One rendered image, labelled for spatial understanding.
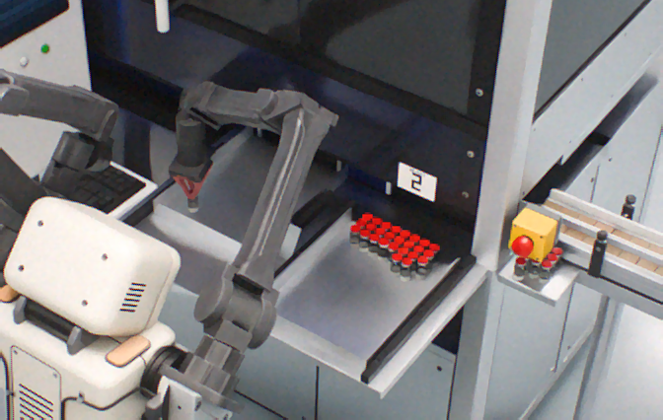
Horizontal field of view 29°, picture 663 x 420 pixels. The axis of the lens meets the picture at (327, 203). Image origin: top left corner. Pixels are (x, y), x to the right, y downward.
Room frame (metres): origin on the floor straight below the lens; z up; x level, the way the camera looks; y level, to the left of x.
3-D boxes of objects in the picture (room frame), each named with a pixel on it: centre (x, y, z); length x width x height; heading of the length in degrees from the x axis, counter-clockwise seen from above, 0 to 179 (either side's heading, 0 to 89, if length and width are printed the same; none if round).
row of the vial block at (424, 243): (1.92, -0.15, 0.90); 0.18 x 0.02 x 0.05; 57
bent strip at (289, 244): (1.85, 0.10, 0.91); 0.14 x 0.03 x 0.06; 148
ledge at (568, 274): (1.88, -0.44, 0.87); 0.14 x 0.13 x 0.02; 147
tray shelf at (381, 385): (1.92, 0.05, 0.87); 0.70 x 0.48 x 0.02; 57
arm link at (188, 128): (2.02, 0.28, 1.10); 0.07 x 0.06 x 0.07; 2
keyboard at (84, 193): (2.05, 0.57, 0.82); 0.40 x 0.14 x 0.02; 145
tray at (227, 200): (2.08, 0.16, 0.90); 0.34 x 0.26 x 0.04; 147
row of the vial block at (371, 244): (1.88, -0.12, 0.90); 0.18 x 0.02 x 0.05; 57
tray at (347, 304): (1.79, -0.06, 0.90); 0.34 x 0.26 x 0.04; 147
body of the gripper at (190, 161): (2.02, 0.28, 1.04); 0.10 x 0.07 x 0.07; 164
